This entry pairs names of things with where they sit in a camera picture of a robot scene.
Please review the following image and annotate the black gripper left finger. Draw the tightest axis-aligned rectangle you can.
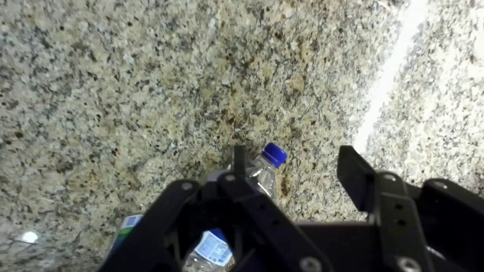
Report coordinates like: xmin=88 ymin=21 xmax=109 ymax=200
xmin=97 ymin=143 xmax=334 ymax=272

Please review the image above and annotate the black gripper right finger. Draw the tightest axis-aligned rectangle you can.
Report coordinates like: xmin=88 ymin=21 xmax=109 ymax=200
xmin=337 ymin=145 xmax=484 ymax=272

